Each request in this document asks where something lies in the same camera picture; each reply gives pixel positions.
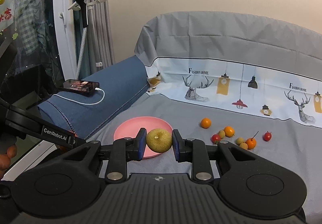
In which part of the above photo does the white round door frame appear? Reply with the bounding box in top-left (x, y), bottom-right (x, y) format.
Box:
top-left (53, 0), bottom-right (77, 79)

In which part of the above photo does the grey curtain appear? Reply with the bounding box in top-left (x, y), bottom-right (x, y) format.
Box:
top-left (79, 1), bottom-right (116, 78)

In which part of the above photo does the black white phone holder stand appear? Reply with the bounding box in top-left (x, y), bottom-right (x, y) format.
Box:
top-left (68, 0), bottom-right (107, 79)

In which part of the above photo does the blue sofa armrest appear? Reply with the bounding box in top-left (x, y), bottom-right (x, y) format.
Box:
top-left (38, 56), bottom-right (149, 139)

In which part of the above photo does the orange tangerine with stem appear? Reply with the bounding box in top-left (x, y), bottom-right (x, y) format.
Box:
top-left (246, 132), bottom-right (258, 150)

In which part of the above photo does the white charging cable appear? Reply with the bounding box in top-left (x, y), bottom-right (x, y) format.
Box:
top-left (52, 88), bottom-right (105, 106)

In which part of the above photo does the red cherry tomato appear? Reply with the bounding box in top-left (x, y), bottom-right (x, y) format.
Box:
top-left (263, 132), bottom-right (272, 142)
top-left (211, 134), bottom-right (221, 144)

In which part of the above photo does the yellow-green longan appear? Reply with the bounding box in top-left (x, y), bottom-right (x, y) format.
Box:
top-left (146, 129), bottom-right (172, 153)

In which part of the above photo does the black smartphone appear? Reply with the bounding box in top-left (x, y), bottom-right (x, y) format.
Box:
top-left (60, 79), bottom-right (100, 96)

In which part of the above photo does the small green longan front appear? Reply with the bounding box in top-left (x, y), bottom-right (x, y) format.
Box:
top-left (239, 143), bottom-right (248, 150)

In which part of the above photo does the person's left hand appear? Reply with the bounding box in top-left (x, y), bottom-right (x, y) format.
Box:
top-left (0, 144), bottom-right (17, 179)

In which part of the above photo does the pink round plate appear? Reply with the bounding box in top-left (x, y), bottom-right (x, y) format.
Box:
top-left (114, 116), bottom-right (172, 159)

